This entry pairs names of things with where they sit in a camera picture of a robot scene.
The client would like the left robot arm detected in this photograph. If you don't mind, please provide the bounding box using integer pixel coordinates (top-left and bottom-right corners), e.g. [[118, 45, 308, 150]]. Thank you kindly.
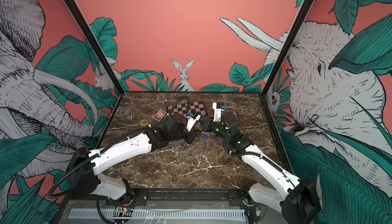
[[48, 96, 203, 201]]

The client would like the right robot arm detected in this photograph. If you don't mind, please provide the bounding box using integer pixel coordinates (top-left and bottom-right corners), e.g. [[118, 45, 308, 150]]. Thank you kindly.
[[198, 113, 321, 224]]

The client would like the test tube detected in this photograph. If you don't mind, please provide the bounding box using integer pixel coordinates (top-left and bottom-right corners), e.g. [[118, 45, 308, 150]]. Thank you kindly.
[[194, 135, 208, 158], [208, 139, 219, 161], [192, 136, 205, 159]]

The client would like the test tube rightmost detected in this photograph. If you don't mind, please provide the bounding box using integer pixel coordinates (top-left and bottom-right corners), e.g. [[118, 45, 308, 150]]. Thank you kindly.
[[208, 139, 219, 161]]

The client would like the small card box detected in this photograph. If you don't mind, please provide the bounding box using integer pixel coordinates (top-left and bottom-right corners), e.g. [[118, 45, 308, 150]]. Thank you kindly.
[[153, 109, 167, 121]]

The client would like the folded chess board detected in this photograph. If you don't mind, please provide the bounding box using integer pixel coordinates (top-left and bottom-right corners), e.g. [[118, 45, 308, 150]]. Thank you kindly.
[[173, 100, 208, 117]]

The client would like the yellow small toy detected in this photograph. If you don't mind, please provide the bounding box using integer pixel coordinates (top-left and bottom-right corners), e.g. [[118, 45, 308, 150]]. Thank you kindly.
[[139, 119, 150, 127]]

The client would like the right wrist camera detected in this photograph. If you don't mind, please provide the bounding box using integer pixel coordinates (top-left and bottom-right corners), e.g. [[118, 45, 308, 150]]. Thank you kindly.
[[212, 102, 227, 122]]

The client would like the black mounting rail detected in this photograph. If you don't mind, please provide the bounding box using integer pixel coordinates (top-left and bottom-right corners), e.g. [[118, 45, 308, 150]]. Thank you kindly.
[[62, 188, 307, 208]]

